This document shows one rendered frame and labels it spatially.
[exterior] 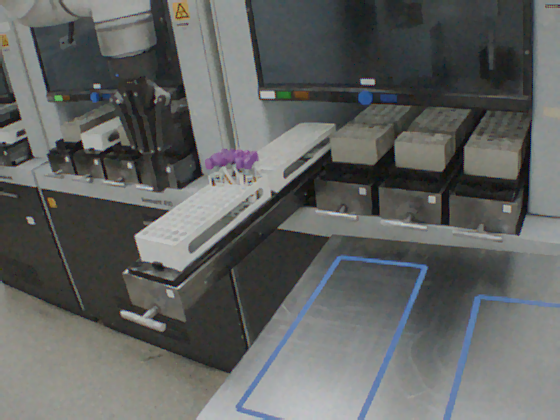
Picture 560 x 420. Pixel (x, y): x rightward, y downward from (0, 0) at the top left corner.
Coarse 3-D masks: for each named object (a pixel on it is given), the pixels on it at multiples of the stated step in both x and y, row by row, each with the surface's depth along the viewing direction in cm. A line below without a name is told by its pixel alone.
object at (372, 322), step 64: (320, 256) 87; (384, 256) 84; (448, 256) 82; (512, 256) 79; (320, 320) 73; (384, 320) 70; (448, 320) 68; (512, 320) 66; (256, 384) 63; (320, 384) 62; (384, 384) 60; (448, 384) 58; (512, 384) 56
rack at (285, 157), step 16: (304, 128) 133; (320, 128) 132; (272, 144) 126; (288, 144) 126; (304, 144) 123; (320, 144) 132; (272, 160) 116; (288, 160) 115; (304, 160) 128; (272, 176) 112; (288, 176) 117
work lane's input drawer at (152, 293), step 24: (312, 168) 123; (288, 192) 115; (312, 192) 123; (264, 216) 107; (288, 216) 115; (240, 240) 101; (144, 264) 94; (192, 264) 92; (216, 264) 95; (144, 288) 92; (168, 288) 88; (192, 288) 90; (168, 312) 92
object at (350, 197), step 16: (320, 176) 118; (336, 176) 116; (352, 176) 115; (368, 176) 114; (384, 176) 118; (320, 192) 119; (336, 192) 117; (352, 192) 115; (368, 192) 113; (320, 208) 121; (336, 208) 119; (352, 208) 117; (368, 208) 114
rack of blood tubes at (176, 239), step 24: (216, 192) 105; (240, 192) 104; (264, 192) 109; (168, 216) 99; (192, 216) 97; (216, 216) 97; (240, 216) 103; (144, 240) 92; (168, 240) 90; (192, 240) 92; (216, 240) 97; (168, 264) 91
